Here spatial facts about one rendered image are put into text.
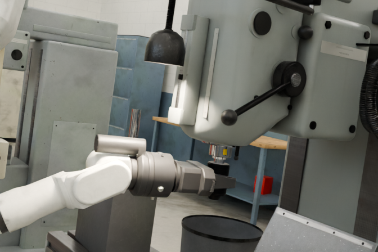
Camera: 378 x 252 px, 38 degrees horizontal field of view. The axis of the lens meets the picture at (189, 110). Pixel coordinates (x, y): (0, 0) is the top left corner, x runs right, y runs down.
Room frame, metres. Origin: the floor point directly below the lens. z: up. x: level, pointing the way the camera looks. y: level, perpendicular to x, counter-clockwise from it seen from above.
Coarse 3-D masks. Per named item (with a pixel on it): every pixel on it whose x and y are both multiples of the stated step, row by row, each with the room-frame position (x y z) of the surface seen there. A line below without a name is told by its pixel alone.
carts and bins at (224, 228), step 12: (192, 216) 3.26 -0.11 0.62; (204, 216) 3.32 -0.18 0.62; (216, 216) 3.33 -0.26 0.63; (192, 228) 3.26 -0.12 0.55; (204, 228) 3.31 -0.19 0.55; (216, 228) 3.32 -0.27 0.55; (228, 228) 3.32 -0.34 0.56; (240, 228) 3.29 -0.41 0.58; (252, 228) 3.23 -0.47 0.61; (192, 240) 2.95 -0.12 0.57; (204, 240) 2.90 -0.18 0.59; (216, 240) 2.88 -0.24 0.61; (228, 240) 2.87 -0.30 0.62; (240, 240) 2.88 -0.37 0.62; (252, 240) 2.92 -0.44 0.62
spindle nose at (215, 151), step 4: (212, 148) 1.11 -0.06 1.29; (216, 148) 1.11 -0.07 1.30; (220, 148) 1.11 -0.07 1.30; (224, 148) 1.11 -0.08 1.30; (228, 148) 1.11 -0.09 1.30; (212, 152) 1.11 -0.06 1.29; (216, 152) 1.11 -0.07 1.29; (220, 152) 1.11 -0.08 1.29; (228, 152) 1.11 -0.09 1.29; (220, 156) 1.11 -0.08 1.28; (224, 156) 1.11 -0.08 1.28; (228, 156) 1.11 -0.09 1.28
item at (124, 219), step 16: (128, 192) 1.30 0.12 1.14; (96, 208) 1.36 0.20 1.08; (112, 208) 1.28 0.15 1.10; (128, 208) 1.31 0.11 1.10; (144, 208) 1.33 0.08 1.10; (80, 224) 1.44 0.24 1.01; (96, 224) 1.35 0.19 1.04; (112, 224) 1.29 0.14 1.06; (128, 224) 1.31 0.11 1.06; (144, 224) 1.33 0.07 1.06; (80, 240) 1.43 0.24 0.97; (96, 240) 1.34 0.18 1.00; (112, 240) 1.29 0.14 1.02; (128, 240) 1.31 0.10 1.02; (144, 240) 1.33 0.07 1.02
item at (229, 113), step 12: (276, 72) 1.05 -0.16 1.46; (288, 72) 1.04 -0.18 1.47; (300, 72) 1.06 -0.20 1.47; (276, 84) 1.05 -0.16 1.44; (288, 84) 1.04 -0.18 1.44; (300, 84) 1.07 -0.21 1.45; (264, 96) 1.01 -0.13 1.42; (288, 96) 1.05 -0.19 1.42; (240, 108) 0.98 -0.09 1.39; (228, 120) 0.96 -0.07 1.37
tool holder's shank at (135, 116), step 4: (132, 112) 1.36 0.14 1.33; (136, 112) 1.35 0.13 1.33; (140, 112) 1.36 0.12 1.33; (132, 116) 1.36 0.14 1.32; (136, 116) 1.35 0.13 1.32; (140, 116) 1.36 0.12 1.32; (132, 120) 1.35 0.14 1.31; (136, 120) 1.35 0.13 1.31; (132, 124) 1.35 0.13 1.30; (136, 124) 1.36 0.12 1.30; (132, 128) 1.35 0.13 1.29; (136, 128) 1.36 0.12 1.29; (132, 132) 1.35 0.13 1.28; (136, 132) 1.36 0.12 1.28; (128, 136) 1.36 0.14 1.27; (132, 136) 1.35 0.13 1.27; (136, 136) 1.36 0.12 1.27
